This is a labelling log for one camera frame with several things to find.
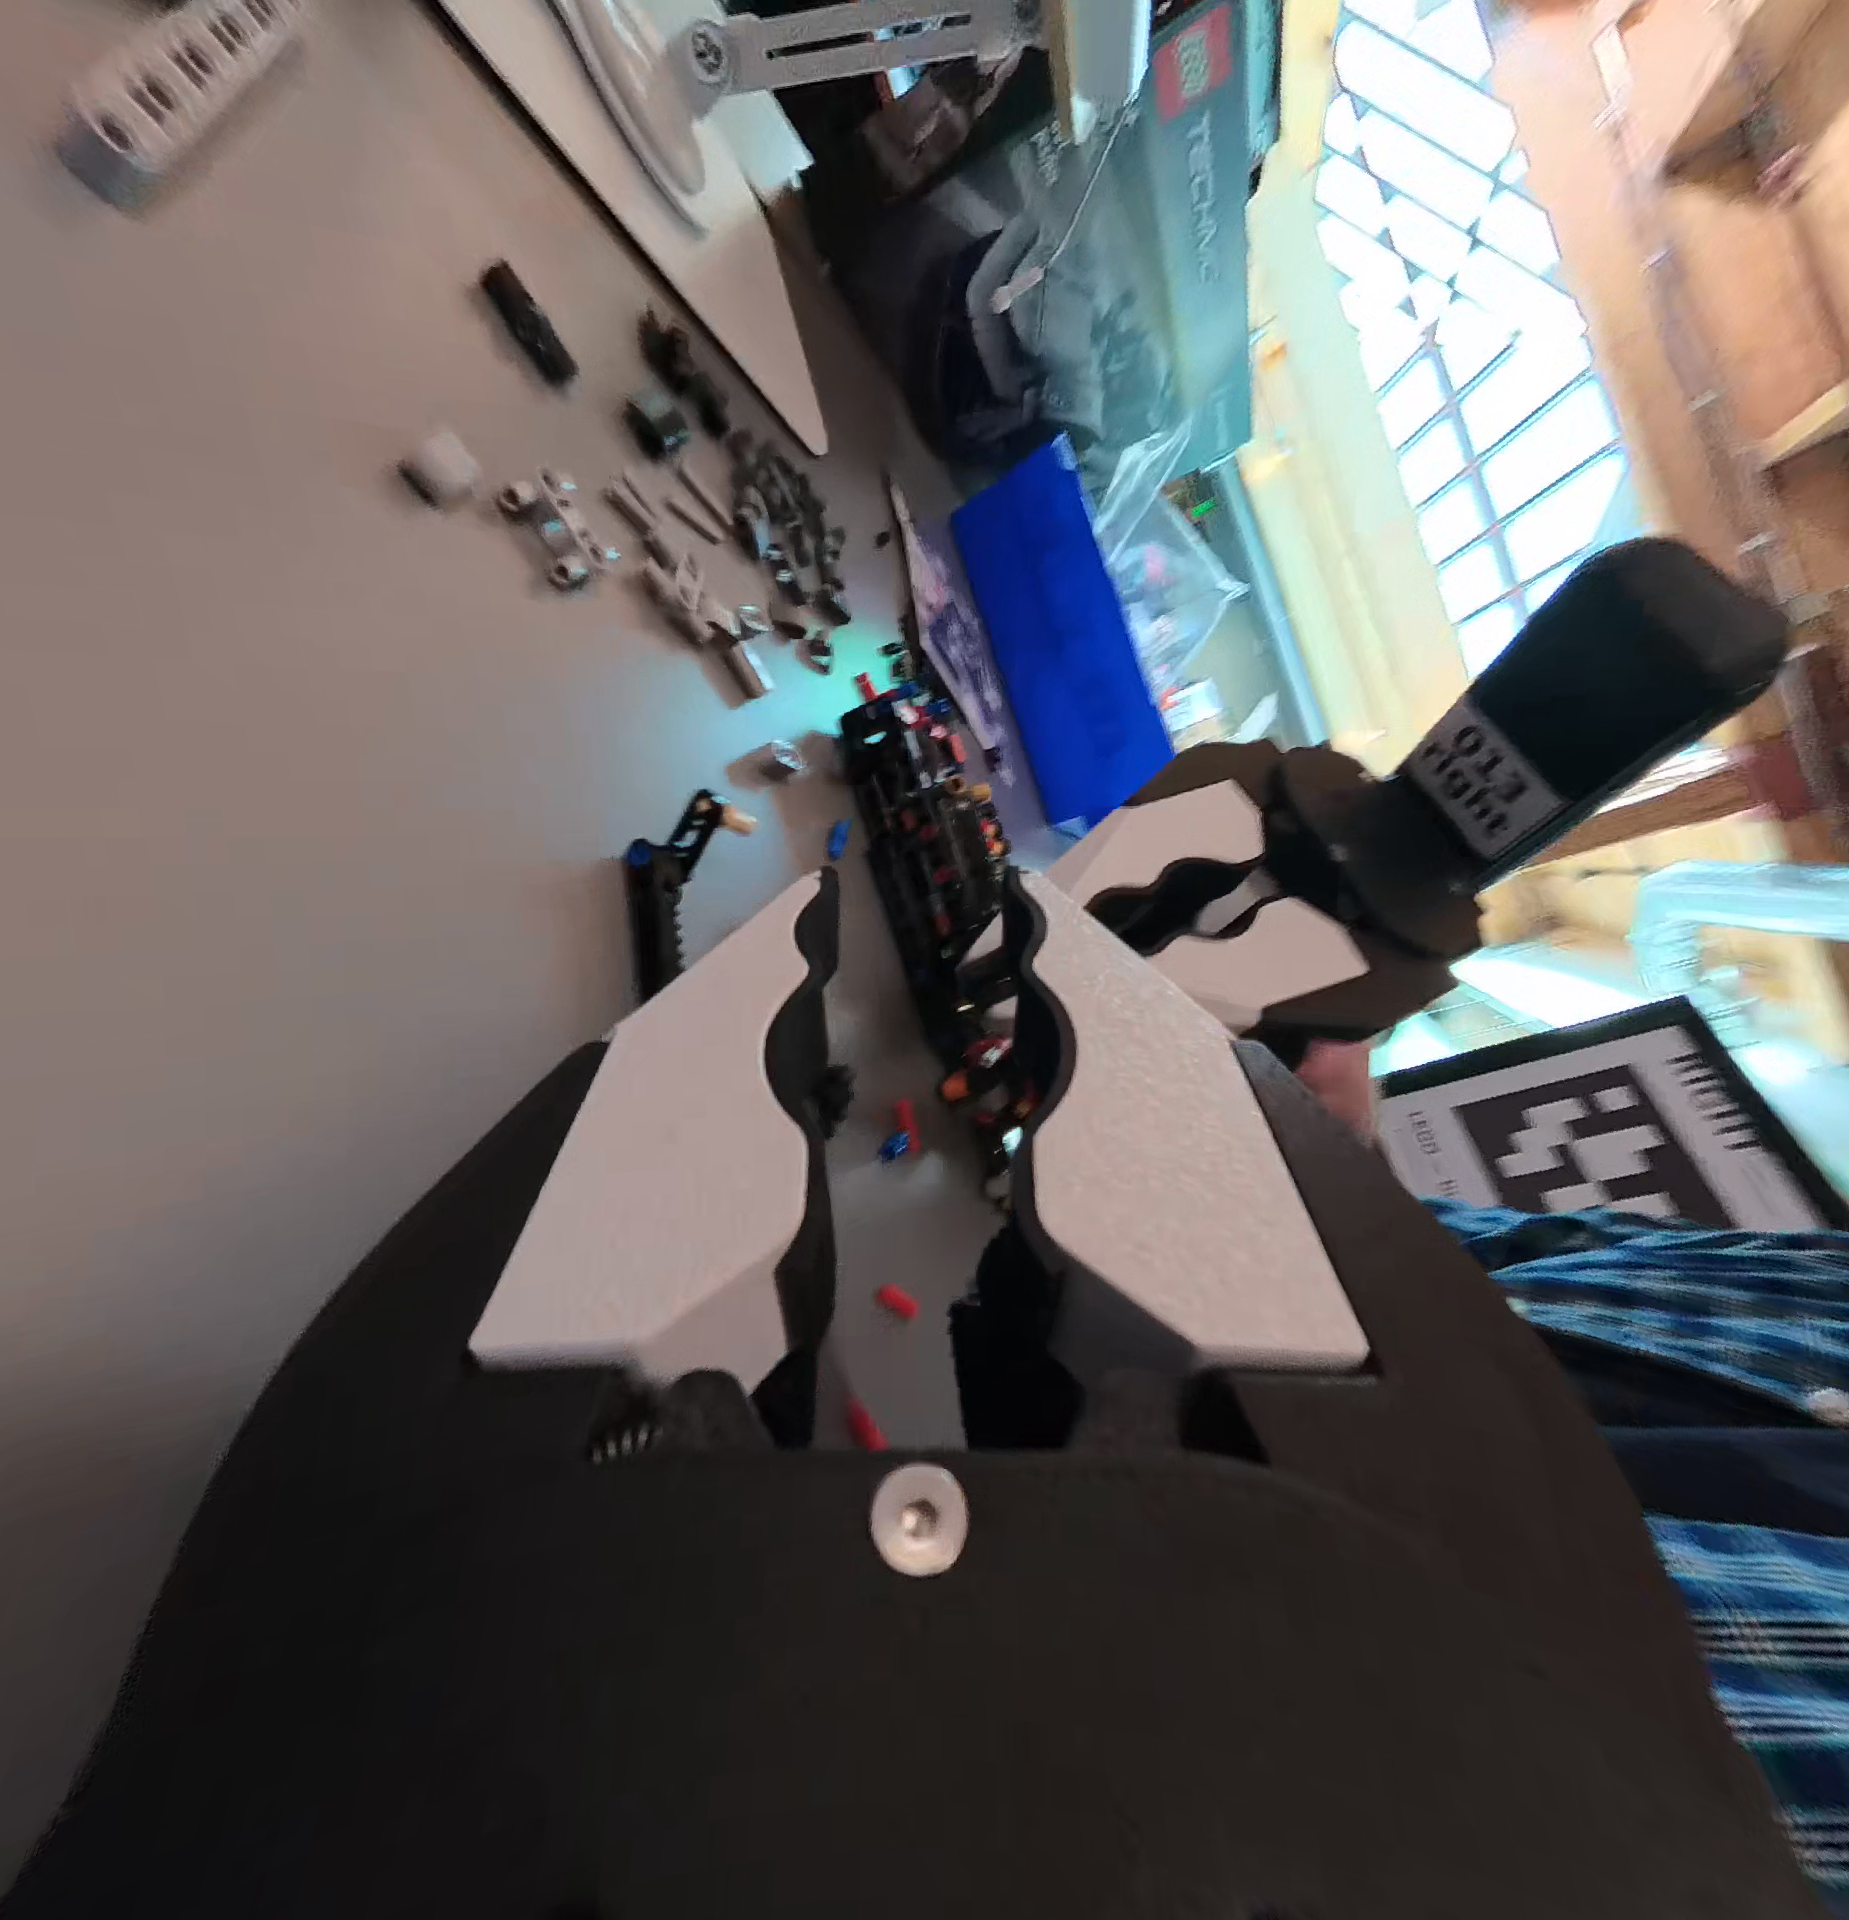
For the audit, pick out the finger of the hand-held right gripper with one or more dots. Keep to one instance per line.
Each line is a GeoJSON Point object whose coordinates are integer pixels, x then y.
{"type": "Point", "coordinates": [1165, 846]}
{"type": "Point", "coordinates": [1268, 960]}

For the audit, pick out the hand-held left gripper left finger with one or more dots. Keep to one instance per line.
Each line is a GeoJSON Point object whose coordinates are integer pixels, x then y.
{"type": "Point", "coordinates": [670, 1170]}

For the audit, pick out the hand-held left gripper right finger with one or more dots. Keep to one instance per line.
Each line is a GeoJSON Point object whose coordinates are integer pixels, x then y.
{"type": "Point", "coordinates": [1210, 1200]}

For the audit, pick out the black lego gear rack assembly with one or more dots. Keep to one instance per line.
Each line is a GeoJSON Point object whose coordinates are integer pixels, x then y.
{"type": "Point", "coordinates": [655, 915]}

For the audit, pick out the person's right forearm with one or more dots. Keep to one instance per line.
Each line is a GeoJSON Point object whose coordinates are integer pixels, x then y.
{"type": "Point", "coordinates": [1658, 1277]}

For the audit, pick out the lego sticker sheet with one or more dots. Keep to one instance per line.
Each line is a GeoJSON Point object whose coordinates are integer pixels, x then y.
{"type": "Point", "coordinates": [954, 630]}

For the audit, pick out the dark lego set box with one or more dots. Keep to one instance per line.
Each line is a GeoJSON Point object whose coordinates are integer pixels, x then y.
{"type": "Point", "coordinates": [1104, 301]}

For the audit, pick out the grey lego double-pin connector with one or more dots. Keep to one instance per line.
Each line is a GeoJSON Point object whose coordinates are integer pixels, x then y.
{"type": "Point", "coordinates": [557, 517]}

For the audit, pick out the small grey lego connector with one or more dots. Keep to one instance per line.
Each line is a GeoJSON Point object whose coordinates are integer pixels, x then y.
{"type": "Point", "coordinates": [442, 465]}

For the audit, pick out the black lego connector block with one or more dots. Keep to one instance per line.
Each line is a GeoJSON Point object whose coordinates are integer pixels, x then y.
{"type": "Point", "coordinates": [532, 320]}

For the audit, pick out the long grey lego beam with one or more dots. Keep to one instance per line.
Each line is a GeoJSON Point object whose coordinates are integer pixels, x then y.
{"type": "Point", "coordinates": [173, 76]}

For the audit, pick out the person's right hand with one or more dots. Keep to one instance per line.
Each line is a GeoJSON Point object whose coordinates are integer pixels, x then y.
{"type": "Point", "coordinates": [1340, 1089]}

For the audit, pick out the blue plastic bin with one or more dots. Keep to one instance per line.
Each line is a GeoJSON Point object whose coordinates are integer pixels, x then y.
{"type": "Point", "coordinates": [1060, 630]}

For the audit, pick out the clear plastic parts bag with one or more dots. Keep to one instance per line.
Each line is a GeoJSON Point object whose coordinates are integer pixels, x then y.
{"type": "Point", "coordinates": [1179, 538]}

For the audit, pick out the black-white marker board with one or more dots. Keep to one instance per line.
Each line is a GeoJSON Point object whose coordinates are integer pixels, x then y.
{"type": "Point", "coordinates": [1614, 1142]}

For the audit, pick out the window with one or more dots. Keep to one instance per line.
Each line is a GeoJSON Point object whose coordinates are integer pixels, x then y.
{"type": "Point", "coordinates": [1465, 375]}

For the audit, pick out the pile of dark curved panels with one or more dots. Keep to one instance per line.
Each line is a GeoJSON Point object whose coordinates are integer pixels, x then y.
{"type": "Point", "coordinates": [781, 509]}

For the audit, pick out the dark trousers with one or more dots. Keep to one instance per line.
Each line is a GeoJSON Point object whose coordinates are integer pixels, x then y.
{"type": "Point", "coordinates": [1766, 1471]}

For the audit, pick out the white book stand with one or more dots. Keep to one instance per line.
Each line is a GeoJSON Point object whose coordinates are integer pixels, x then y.
{"type": "Point", "coordinates": [714, 271]}

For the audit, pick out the blue plaid shirt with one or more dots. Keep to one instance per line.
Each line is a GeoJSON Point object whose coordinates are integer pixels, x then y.
{"type": "Point", "coordinates": [1795, 1651]}

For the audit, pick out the wooden frame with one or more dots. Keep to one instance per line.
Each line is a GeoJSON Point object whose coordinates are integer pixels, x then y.
{"type": "Point", "coordinates": [1766, 301]}

